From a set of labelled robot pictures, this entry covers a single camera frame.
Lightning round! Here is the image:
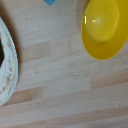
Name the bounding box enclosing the yellow plastic plate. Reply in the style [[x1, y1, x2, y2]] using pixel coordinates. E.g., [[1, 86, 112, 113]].
[[81, 0, 128, 61]]

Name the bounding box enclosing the blue cup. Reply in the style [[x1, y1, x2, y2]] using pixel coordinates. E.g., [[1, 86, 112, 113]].
[[42, 0, 58, 6]]

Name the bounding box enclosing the white floral rimmed plate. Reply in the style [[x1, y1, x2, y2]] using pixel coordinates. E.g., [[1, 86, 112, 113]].
[[0, 17, 20, 107]]

